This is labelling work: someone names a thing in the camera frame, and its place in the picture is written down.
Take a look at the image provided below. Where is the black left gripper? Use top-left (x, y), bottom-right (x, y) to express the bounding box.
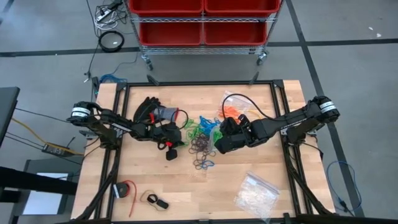
top-left (146, 122), bottom-right (190, 162)

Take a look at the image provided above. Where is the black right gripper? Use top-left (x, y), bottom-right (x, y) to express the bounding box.
top-left (214, 114), bottom-right (264, 155)

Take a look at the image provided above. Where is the green rubber band tangle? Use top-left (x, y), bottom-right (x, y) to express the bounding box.
top-left (183, 119), bottom-right (201, 139)

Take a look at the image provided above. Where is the dark grey rubber band tangle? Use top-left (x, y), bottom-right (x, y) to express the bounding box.
top-left (188, 133), bottom-right (216, 156)

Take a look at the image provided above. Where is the blue rubber band tangle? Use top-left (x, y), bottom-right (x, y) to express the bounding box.
top-left (198, 115), bottom-right (221, 138)

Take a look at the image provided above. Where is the black and green bag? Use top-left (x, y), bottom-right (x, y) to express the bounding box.
top-left (132, 96), bottom-right (180, 125)

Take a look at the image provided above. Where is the stack of clear plastic bags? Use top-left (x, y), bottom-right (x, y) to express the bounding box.
top-left (233, 170), bottom-right (280, 223)

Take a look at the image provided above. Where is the small black block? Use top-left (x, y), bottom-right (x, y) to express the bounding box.
top-left (155, 198), bottom-right (170, 210)

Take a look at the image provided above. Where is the red plastic bin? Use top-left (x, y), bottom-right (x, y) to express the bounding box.
top-left (203, 21), bottom-right (268, 47)
top-left (204, 0), bottom-right (281, 17)
top-left (128, 0), bottom-right (205, 17)
top-left (139, 21), bottom-right (203, 47)

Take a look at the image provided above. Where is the white power strip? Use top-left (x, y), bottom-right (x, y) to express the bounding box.
top-left (95, 7), bottom-right (113, 22)

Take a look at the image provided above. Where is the white panel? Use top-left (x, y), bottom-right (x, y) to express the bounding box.
top-left (22, 172), bottom-right (68, 216)

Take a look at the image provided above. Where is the black desk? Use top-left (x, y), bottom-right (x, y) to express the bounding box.
top-left (0, 86), bottom-right (21, 147)

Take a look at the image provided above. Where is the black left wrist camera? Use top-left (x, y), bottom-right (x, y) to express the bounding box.
top-left (155, 123), bottom-right (183, 141)

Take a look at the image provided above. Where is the black camera cable loop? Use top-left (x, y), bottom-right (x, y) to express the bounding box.
top-left (172, 108), bottom-right (190, 130)

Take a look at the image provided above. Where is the yellow cable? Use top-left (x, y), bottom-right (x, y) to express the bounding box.
top-left (247, 108), bottom-right (264, 121)

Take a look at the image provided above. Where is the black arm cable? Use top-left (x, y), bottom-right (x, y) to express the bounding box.
top-left (221, 93), bottom-right (280, 121)

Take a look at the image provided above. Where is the red cable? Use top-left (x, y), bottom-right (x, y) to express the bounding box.
top-left (122, 179), bottom-right (138, 218)

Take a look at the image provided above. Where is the chrome wire shelving rack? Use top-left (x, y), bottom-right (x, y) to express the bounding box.
top-left (123, 0), bottom-right (283, 72)

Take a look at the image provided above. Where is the blue cable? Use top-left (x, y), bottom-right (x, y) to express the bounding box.
top-left (325, 159), bottom-right (363, 217)
top-left (98, 73), bottom-right (128, 85)

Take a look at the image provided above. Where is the black round ring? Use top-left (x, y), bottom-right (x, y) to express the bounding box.
top-left (97, 30), bottom-right (126, 54)

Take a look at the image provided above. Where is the white cable bundle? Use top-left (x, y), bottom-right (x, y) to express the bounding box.
top-left (93, 0), bottom-right (128, 31)

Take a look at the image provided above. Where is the orange floor cable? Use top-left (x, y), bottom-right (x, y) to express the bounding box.
top-left (11, 117), bottom-right (85, 156)

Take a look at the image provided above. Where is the black furniture frame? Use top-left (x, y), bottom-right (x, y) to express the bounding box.
top-left (0, 166), bottom-right (78, 224)

